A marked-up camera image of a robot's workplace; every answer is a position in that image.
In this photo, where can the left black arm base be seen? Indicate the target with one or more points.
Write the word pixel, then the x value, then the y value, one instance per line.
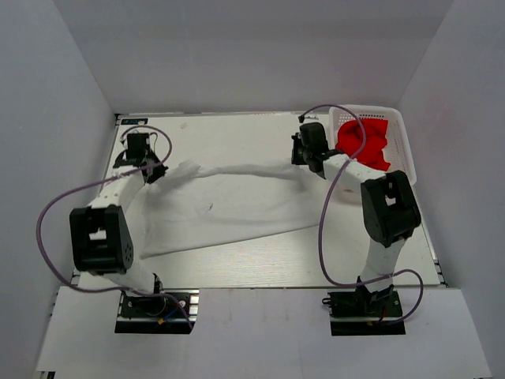
pixel 158 316

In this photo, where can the white t shirt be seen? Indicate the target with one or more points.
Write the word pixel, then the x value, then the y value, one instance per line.
pixel 195 206

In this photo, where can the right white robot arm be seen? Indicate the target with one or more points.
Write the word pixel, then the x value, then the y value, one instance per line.
pixel 389 208

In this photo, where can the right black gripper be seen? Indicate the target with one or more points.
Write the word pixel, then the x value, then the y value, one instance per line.
pixel 297 159

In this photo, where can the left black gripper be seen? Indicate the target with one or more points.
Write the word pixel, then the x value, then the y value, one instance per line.
pixel 159 172

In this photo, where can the red t shirt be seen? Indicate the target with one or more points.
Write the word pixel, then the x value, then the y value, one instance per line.
pixel 350 139

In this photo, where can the blue table label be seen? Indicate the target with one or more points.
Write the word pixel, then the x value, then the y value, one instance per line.
pixel 134 121

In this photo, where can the white plastic basket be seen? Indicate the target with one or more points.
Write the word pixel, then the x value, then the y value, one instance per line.
pixel 397 152

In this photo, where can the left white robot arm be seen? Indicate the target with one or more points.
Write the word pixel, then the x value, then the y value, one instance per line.
pixel 101 241

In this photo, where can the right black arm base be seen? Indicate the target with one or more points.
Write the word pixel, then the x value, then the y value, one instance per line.
pixel 348 317

